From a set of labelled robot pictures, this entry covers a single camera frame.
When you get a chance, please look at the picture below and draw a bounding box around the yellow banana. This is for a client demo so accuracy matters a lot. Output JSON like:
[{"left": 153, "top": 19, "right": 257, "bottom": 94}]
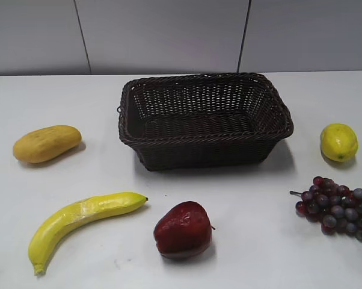
[{"left": 28, "top": 191, "right": 148, "bottom": 276}]

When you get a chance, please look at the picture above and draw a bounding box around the dark brown wicker basket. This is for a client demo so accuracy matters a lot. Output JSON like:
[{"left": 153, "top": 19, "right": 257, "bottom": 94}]
[{"left": 118, "top": 73, "right": 294, "bottom": 171}]

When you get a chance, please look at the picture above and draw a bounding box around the red apple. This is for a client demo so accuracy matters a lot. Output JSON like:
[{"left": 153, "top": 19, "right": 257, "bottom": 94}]
[{"left": 153, "top": 201, "right": 212, "bottom": 260}]

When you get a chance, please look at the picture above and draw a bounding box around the yellow mango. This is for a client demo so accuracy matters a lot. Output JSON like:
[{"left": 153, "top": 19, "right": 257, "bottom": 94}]
[{"left": 13, "top": 125, "right": 82, "bottom": 164}]

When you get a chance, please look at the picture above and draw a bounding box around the yellow lemon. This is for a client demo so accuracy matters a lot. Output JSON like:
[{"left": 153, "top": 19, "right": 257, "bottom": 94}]
[{"left": 320, "top": 123, "right": 359, "bottom": 163}]

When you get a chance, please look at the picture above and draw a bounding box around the purple grape bunch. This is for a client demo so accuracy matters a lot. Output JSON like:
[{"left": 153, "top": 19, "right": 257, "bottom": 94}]
[{"left": 289, "top": 176, "right": 362, "bottom": 243}]

